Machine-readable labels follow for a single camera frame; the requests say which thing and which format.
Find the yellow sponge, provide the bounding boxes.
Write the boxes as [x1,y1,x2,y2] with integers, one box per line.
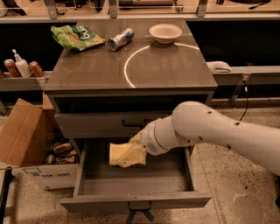
[109,143,130,165]

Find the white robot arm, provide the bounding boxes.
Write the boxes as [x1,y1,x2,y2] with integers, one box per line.
[117,101,280,175]

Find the open middle drawer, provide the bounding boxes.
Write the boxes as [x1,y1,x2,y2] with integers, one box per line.
[61,139,211,213]

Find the grey drawer cabinet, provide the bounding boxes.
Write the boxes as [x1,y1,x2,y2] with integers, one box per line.
[43,18,219,139]

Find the snack bags in box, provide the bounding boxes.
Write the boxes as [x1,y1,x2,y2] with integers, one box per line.
[45,142,77,165]

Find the white cardboard box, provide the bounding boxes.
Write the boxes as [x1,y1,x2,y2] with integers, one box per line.
[0,162,79,190]

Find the brown cardboard box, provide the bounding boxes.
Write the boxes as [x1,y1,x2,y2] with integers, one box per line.
[0,98,55,167]

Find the folded white cloth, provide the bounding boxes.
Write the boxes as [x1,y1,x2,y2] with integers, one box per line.
[206,61,232,74]

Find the silver blue soda can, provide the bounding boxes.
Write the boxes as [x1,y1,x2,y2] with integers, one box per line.
[108,28,134,51]

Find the white paper bowl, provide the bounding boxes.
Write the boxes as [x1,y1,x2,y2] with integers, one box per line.
[149,24,182,44]

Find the black stand left edge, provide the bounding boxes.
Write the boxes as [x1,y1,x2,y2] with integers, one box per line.
[0,166,14,224]

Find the red soda can right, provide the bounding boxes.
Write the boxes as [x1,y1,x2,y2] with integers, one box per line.
[29,61,44,77]

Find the red soda can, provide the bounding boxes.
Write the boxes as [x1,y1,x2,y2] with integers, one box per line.
[29,61,44,77]
[4,59,20,77]

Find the green chip bag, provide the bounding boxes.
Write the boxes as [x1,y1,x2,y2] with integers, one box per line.
[51,24,105,52]

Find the white pump bottle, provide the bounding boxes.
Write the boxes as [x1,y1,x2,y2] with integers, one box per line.
[12,49,32,78]

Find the red soda can left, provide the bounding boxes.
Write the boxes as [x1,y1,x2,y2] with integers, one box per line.
[4,59,20,77]

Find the black floor cable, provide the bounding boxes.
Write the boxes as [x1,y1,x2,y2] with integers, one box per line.
[239,80,250,122]

